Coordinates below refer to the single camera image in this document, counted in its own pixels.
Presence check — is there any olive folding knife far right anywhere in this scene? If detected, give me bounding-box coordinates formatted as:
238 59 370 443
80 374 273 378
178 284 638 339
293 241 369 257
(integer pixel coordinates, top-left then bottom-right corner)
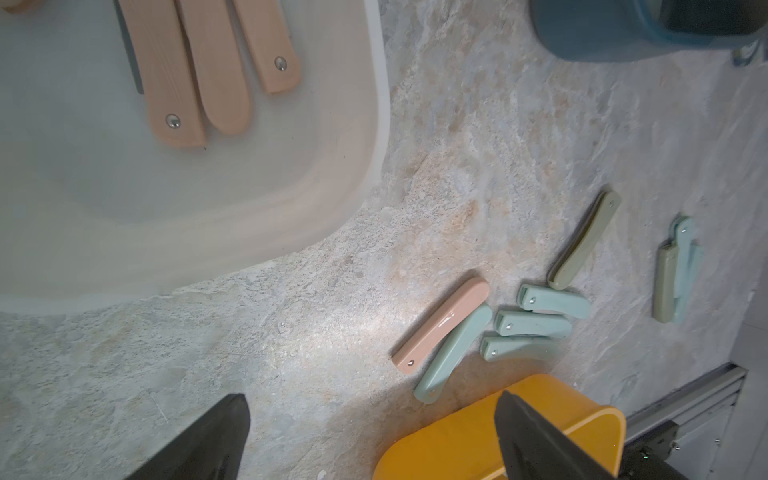
653 242 679 323

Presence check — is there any white storage box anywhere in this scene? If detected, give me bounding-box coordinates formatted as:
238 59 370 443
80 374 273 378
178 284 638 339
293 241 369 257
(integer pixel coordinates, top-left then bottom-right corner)
1 1 390 316

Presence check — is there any mint folding knife centre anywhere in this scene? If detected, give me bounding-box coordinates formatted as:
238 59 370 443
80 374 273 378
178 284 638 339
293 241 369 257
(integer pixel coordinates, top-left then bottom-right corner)
413 303 493 405

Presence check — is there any mint folding knife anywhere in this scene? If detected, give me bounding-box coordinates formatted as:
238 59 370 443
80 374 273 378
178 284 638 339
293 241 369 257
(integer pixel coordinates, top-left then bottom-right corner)
517 283 592 319
480 336 560 362
413 303 493 405
494 310 573 340
670 215 694 298

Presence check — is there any mint folding knife lower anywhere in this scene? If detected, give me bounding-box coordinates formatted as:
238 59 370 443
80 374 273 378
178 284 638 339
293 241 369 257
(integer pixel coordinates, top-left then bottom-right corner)
480 336 560 362

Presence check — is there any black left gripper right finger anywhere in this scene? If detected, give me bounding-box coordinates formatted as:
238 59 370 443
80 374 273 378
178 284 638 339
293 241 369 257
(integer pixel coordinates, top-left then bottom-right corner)
494 391 612 479

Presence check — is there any mint knife far right edge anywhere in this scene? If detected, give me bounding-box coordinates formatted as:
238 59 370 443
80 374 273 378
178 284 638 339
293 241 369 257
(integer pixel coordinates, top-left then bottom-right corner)
674 243 704 323

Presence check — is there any pink folding knife centre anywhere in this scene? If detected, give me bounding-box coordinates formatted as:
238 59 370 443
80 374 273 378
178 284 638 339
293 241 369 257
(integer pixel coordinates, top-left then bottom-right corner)
392 277 490 374

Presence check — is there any mint folding knife far right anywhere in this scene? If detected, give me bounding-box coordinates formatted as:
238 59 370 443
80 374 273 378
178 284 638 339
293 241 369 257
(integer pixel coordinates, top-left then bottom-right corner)
670 215 694 298

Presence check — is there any mint folding knife middle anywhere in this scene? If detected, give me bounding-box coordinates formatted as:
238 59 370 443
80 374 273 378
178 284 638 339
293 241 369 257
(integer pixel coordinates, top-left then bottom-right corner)
494 310 573 340

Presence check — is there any mint folding knife upper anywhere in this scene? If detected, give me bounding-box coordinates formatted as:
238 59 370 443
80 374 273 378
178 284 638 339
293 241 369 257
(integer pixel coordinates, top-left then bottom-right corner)
517 283 592 319

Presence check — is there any dark teal storage box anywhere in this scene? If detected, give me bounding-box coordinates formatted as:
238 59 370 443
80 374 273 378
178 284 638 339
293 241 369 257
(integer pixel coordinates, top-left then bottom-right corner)
529 1 767 63

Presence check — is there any olive folding knife long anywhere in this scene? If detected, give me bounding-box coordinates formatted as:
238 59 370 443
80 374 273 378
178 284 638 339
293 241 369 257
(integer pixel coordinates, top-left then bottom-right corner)
547 189 622 290

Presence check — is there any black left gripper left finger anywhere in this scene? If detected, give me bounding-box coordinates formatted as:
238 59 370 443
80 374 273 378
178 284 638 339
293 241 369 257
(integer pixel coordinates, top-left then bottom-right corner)
129 394 251 479

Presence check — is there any yellow storage box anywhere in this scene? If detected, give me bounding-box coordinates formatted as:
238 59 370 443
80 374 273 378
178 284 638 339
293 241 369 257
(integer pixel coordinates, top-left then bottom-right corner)
373 374 626 479

